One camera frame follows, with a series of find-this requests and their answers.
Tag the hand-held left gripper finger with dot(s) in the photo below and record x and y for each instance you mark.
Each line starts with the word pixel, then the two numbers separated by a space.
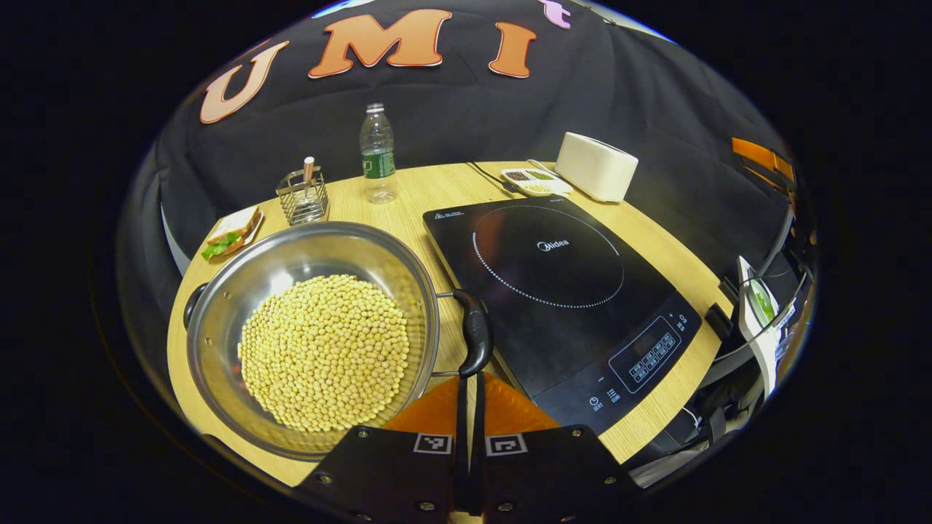
pixel 477 466
pixel 463 466

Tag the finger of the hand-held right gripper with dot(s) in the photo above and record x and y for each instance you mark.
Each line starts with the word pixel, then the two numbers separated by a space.
pixel 753 154

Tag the black induction cooktop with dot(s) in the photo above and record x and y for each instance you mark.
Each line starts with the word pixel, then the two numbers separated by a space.
pixel 553 291

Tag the white toaster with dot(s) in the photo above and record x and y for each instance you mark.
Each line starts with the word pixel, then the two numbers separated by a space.
pixel 593 167

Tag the pile of yellow soybeans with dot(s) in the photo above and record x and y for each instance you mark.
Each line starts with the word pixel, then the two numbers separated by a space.
pixel 324 353

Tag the white divided dish of beans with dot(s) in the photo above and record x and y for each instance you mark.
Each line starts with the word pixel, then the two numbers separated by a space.
pixel 537 180

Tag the clear plastic water bottle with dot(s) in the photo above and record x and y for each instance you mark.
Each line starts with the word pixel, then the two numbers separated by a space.
pixel 378 160

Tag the sandwich on small plate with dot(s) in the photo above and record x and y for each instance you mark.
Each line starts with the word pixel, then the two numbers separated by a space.
pixel 231 234

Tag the copper-capped metal utensil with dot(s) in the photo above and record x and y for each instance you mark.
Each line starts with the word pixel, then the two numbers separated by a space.
pixel 309 169

